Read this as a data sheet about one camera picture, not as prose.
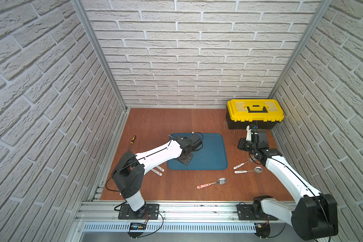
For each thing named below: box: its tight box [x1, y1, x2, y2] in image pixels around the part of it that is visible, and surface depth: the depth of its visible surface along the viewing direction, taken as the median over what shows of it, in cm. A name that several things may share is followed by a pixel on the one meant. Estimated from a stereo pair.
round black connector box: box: [254, 222, 271, 240], surface depth 72 cm
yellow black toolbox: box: [225, 98, 285, 130], surface depth 98 cm
